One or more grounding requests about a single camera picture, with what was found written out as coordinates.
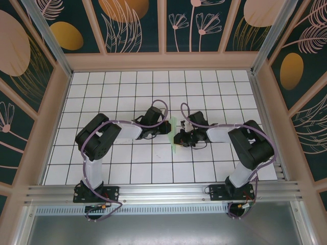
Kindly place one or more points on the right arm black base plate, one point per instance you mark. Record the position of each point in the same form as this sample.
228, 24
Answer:
217, 192

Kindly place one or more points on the aluminium frame post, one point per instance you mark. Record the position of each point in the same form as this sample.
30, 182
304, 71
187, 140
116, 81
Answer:
49, 38
271, 38

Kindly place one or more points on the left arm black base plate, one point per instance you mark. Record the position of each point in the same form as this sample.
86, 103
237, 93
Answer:
113, 191

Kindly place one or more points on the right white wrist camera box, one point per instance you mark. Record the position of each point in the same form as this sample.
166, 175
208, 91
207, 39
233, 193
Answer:
187, 127

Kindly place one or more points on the long aluminium mounting rail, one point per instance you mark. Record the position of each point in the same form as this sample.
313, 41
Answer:
163, 191

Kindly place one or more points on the light green paper sheet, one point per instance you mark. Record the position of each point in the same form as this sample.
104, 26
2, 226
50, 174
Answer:
173, 125

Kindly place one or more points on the grey metal sheet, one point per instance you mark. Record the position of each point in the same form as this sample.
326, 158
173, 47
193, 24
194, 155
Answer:
163, 229

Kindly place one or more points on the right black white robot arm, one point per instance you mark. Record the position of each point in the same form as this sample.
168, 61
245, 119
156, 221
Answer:
250, 145

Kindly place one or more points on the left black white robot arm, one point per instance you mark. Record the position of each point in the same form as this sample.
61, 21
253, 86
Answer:
94, 171

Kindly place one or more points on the aluminium side rail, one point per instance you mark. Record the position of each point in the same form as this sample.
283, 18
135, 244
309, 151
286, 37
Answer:
261, 102

